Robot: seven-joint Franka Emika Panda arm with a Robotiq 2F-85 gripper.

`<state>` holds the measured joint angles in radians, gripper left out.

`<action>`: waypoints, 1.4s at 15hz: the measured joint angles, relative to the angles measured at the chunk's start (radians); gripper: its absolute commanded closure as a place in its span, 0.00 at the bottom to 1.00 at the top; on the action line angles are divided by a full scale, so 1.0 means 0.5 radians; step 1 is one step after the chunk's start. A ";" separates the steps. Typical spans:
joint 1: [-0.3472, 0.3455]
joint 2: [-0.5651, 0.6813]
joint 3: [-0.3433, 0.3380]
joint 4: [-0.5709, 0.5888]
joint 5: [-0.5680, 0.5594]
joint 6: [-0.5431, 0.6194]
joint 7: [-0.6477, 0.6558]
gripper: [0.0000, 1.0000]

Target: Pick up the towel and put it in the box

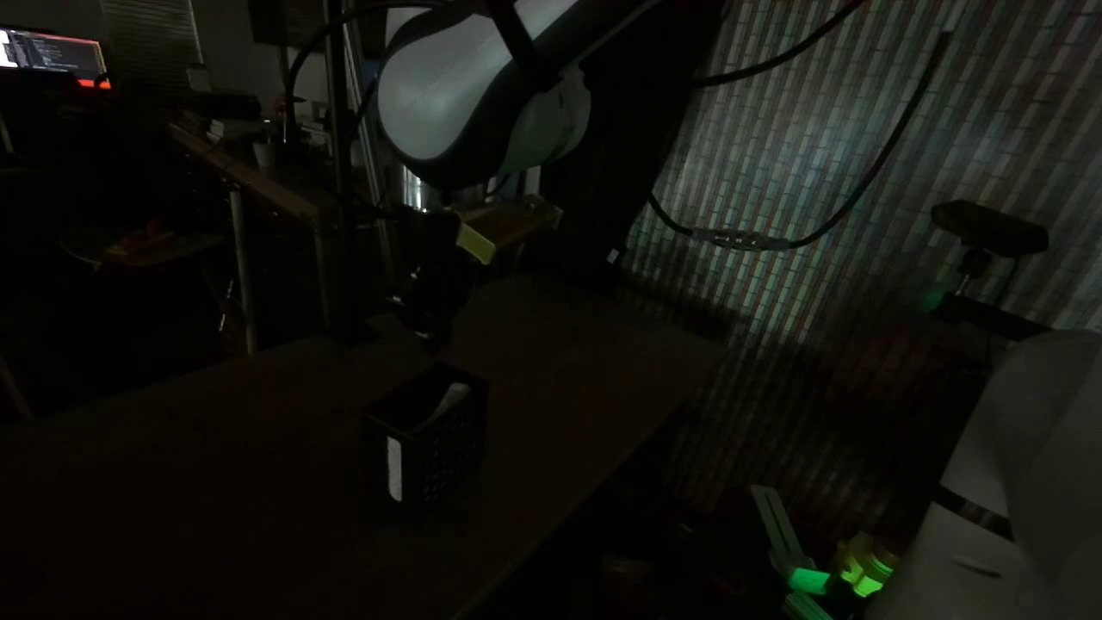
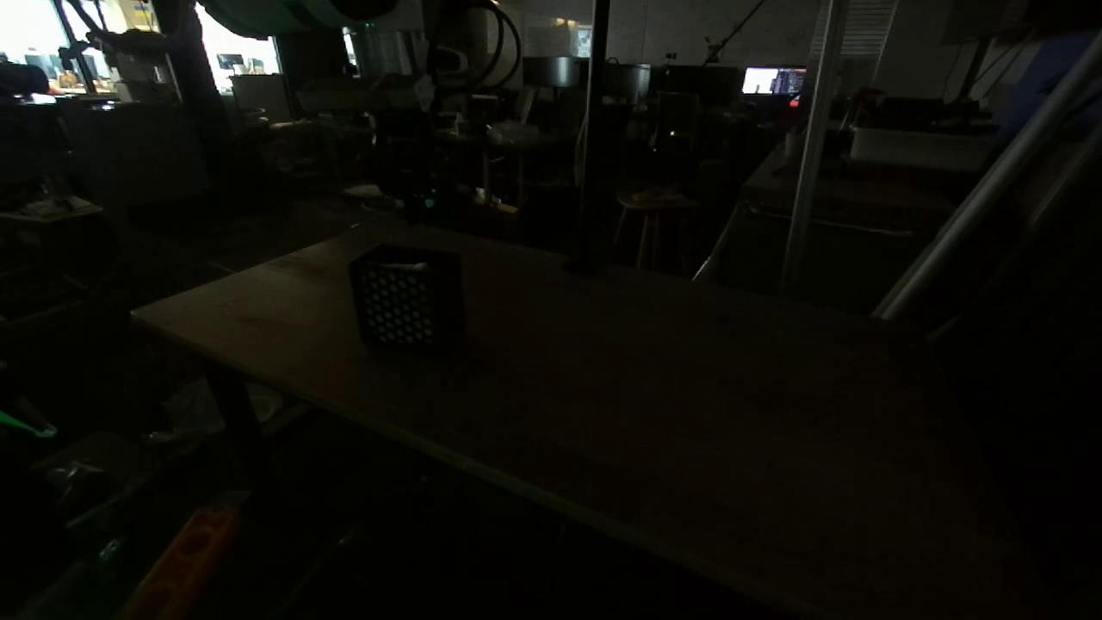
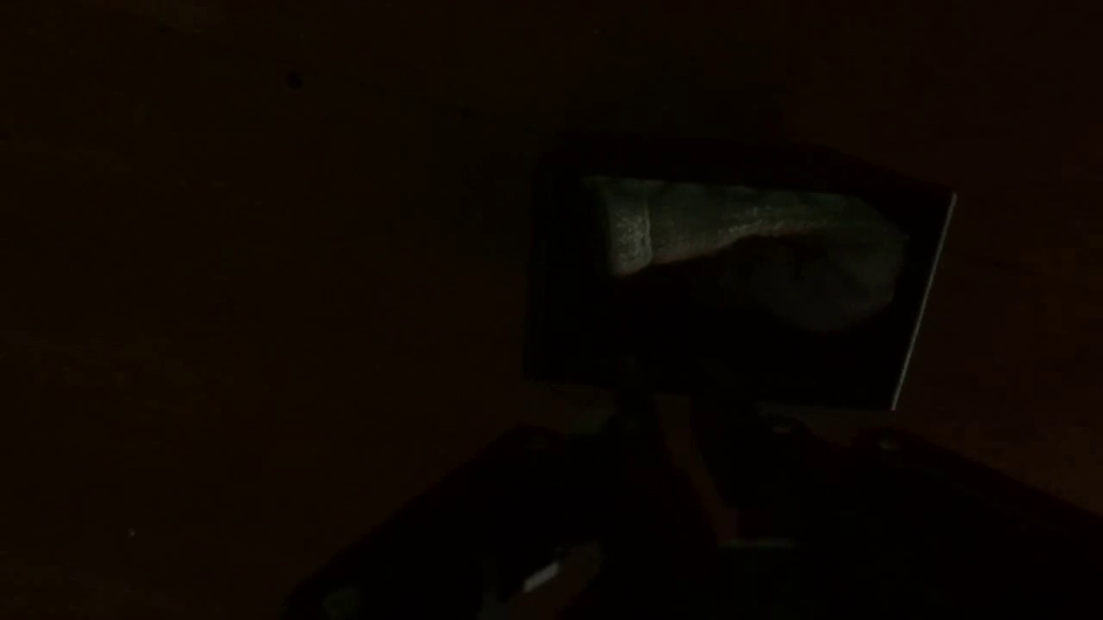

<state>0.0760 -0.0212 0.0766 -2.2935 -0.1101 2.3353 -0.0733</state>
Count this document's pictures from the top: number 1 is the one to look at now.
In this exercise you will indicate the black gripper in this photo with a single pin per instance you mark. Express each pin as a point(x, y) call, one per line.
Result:
point(434, 277)

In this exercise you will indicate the white towel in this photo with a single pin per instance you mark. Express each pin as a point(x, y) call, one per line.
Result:
point(452, 398)

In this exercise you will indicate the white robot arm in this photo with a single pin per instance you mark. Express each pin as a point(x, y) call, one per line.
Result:
point(493, 106)

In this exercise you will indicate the black mesh box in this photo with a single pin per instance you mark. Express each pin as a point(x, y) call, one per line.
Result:
point(421, 462)

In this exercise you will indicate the lit computer monitor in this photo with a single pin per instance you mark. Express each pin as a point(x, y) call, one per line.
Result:
point(49, 52)

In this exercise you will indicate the green glowing device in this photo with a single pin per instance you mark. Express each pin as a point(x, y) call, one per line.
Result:
point(835, 589)

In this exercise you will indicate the black camera on stand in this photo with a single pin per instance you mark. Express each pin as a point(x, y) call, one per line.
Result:
point(987, 236)

